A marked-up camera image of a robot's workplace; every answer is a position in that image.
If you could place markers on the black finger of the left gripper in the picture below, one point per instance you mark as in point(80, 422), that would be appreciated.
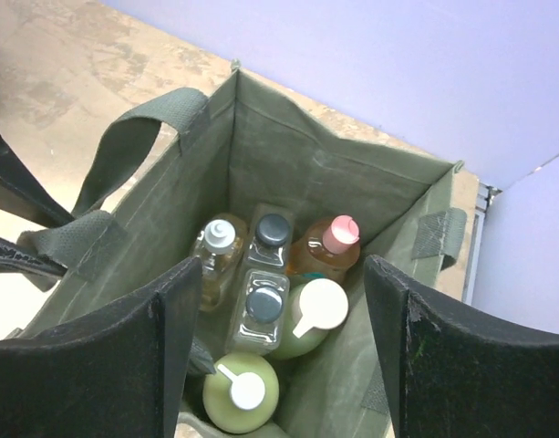
point(22, 195)

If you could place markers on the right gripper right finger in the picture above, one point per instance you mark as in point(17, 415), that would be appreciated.
point(450, 370)

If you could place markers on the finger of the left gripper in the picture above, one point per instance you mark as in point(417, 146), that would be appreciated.
point(16, 259)

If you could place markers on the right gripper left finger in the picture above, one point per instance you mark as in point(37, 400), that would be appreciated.
point(118, 371)

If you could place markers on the green pump bottle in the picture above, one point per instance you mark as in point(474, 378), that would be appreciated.
point(243, 393)

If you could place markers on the clear bottle yellow label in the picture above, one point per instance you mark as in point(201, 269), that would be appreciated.
point(258, 315)

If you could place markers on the green bottle beige cap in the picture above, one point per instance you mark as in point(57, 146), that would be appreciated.
point(313, 310)

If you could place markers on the green canvas bag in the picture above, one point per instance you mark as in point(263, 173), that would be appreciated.
point(165, 167)

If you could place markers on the amber bottle white cap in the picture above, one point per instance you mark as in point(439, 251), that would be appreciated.
point(219, 246)

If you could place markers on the orange bottle pink cap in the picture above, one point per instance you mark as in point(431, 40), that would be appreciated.
point(329, 247)

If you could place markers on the clear bottle dark label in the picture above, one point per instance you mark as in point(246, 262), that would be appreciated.
point(269, 241)

